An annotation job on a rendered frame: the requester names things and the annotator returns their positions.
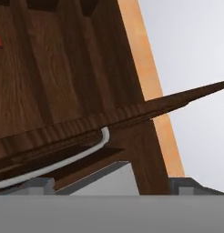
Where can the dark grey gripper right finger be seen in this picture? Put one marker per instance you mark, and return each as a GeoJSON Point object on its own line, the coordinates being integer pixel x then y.
{"type": "Point", "coordinates": [185, 187]}

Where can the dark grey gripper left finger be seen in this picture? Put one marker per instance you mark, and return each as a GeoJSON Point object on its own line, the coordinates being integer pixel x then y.
{"type": "Point", "coordinates": [41, 186]}

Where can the dark wooden cabinet door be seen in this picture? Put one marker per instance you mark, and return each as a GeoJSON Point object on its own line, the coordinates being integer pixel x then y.
{"type": "Point", "coordinates": [138, 110]}

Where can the dark wooden cabinet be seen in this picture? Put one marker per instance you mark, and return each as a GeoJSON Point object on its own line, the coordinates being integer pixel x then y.
{"type": "Point", "coordinates": [71, 60]}

